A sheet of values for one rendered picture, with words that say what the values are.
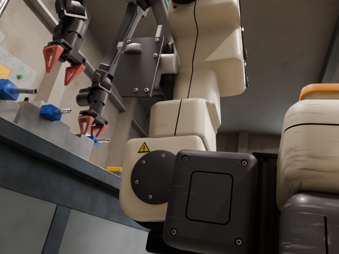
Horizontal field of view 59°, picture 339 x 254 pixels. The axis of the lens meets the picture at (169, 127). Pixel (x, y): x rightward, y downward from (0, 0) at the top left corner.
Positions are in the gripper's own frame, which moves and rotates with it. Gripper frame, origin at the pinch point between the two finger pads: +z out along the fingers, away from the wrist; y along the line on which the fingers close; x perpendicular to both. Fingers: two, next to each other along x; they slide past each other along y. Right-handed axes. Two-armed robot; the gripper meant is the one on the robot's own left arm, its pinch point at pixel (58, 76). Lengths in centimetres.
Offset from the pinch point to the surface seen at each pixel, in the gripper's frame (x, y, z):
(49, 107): 5.1, 2.5, 11.8
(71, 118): -439, -351, -189
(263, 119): -143, -829, -402
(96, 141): -6.9, -28.3, 8.6
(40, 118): 2.3, 1.9, 14.7
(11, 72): -86, -28, -34
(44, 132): 2.3, -0.5, 17.7
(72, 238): 4.4, -19.1, 41.6
